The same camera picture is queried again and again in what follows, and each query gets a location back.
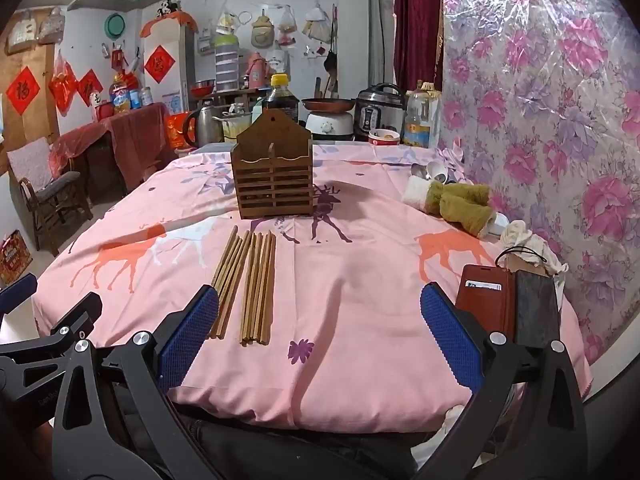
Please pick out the hanging plastic bag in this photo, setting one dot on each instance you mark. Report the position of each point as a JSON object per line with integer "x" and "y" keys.
{"x": 286, "y": 27}
{"x": 50, "y": 27}
{"x": 316, "y": 27}
{"x": 227, "y": 22}

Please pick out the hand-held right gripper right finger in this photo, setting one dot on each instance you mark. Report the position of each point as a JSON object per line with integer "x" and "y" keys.
{"x": 447, "y": 340}

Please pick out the orange cloth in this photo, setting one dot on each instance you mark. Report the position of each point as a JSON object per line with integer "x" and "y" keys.
{"x": 172, "y": 21}

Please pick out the yellow oil bottle blue label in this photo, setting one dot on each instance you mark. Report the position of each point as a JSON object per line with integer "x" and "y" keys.
{"x": 120, "y": 97}

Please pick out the black phone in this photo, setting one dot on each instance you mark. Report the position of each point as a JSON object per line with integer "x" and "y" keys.
{"x": 537, "y": 310}

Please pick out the brown leather wallet case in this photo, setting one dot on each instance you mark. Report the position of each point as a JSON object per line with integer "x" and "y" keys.
{"x": 482, "y": 310}

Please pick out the red frying pan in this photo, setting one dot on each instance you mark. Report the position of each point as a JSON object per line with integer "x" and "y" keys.
{"x": 327, "y": 105}

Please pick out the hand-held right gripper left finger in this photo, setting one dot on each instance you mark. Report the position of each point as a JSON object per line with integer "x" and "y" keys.
{"x": 192, "y": 330}

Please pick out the dark red table cover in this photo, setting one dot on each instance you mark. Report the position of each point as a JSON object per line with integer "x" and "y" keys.
{"x": 135, "y": 135}

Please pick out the white cup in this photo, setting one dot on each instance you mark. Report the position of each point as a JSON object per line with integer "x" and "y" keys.
{"x": 437, "y": 170}

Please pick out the dark sauce bottle yellow cap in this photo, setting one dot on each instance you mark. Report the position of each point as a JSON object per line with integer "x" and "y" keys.
{"x": 280, "y": 102}

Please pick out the red and white bowl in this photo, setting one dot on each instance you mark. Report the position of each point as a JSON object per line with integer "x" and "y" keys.
{"x": 384, "y": 139}

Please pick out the dark red curtain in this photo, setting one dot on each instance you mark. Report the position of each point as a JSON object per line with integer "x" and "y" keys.
{"x": 417, "y": 20}

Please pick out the clear cooking oil bottle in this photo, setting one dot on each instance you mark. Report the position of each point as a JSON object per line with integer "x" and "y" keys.
{"x": 417, "y": 120}

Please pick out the wooden armchair with cushions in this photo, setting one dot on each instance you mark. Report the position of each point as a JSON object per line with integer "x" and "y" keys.
{"x": 60, "y": 183}

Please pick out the green round plate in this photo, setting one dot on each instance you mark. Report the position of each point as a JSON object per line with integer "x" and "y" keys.
{"x": 114, "y": 25}

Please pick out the silver electric pressure cooker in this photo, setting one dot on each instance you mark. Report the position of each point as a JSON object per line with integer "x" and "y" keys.
{"x": 377, "y": 115}

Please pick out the pink thermos flask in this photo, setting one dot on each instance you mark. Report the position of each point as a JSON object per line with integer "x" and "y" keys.
{"x": 256, "y": 70}

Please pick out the floral plastic wrapped mattress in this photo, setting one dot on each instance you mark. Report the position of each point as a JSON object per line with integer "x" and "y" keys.
{"x": 550, "y": 110}

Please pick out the grey striped stacked container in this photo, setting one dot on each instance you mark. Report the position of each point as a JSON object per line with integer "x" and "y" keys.
{"x": 226, "y": 65}

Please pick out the white electric cooker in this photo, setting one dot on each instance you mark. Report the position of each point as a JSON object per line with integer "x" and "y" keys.
{"x": 327, "y": 125}

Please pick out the panda plush toy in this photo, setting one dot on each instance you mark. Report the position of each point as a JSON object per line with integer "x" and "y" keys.
{"x": 167, "y": 7}

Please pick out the brown wooden chopstick holder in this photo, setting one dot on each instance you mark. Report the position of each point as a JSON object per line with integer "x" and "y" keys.
{"x": 272, "y": 160}

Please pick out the pink deer print bedsheet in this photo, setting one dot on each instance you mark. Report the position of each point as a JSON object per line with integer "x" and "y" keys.
{"x": 350, "y": 285}

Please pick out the cream crumpled cloth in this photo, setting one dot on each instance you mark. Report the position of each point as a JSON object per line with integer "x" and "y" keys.
{"x": 517, "y": 235}

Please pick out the steel pot with lid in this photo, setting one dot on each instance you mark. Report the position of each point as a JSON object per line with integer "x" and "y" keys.
{"x": 235, "y": 130}

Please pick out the stainless steel kettle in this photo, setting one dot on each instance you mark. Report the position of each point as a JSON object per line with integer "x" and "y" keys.
{"x": 207, "y": 130}

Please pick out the bunch of wooden chopsticks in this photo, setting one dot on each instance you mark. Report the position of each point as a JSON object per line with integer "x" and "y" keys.
{"x": 257, "y": 290}

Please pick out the person's dark clothing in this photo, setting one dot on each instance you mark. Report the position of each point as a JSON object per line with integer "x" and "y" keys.
{"x": 300, "y": 455}

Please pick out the red printed box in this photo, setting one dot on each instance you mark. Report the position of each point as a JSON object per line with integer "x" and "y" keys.
{"x": 15, "y": 260}

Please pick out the beige hanging tote bag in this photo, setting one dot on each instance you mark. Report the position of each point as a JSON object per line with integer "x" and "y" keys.
{"x": 20, "y": 35}

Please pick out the red diamond paper decoration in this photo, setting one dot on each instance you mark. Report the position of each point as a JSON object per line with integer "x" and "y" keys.
{"x": 22, "y": 91}
{"x": 90, "y": 87}
{"x": 160, "y": 64}

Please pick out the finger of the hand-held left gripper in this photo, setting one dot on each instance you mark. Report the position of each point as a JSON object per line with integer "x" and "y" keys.
{"x": 17, "y": 292}
{"x": 75, "y": 317}

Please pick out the brown wooden door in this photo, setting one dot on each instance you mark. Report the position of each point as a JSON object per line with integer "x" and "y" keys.
{"x": 42, "y": 125}

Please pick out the white refrigerator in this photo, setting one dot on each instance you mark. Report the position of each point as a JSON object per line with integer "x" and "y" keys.
{"x": 185, "y": 60}

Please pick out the red orange printed bag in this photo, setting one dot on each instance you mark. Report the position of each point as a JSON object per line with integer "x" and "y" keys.
{"x": 177, "y": 132}

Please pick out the red metal basin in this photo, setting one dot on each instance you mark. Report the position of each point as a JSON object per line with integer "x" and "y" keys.
{"x": 202, "y": 89}

